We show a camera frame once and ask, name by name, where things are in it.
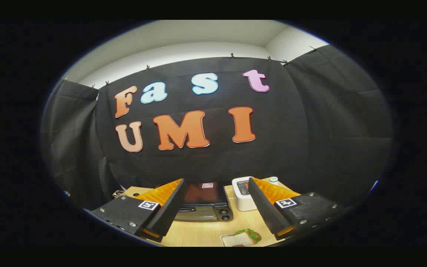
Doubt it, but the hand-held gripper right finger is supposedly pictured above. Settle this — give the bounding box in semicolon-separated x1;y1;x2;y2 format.
248;177;348;241

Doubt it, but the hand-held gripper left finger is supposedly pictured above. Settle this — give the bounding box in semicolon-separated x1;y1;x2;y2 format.
91;178;188;243

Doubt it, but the white pop-up toaster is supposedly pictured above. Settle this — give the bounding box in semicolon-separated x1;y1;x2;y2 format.
232;176;258;212

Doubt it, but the white plastic tray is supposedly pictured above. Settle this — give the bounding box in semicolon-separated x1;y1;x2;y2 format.
220;233;263;247

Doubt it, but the black toaster oven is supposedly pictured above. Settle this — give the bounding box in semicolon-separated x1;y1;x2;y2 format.
175;182;234;223

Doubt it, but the sandwich with lettuce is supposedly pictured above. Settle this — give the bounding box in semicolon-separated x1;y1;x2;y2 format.
223;228;262;247

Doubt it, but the black backdrop cloth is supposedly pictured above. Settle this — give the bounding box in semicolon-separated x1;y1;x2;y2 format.
40;44;395;212

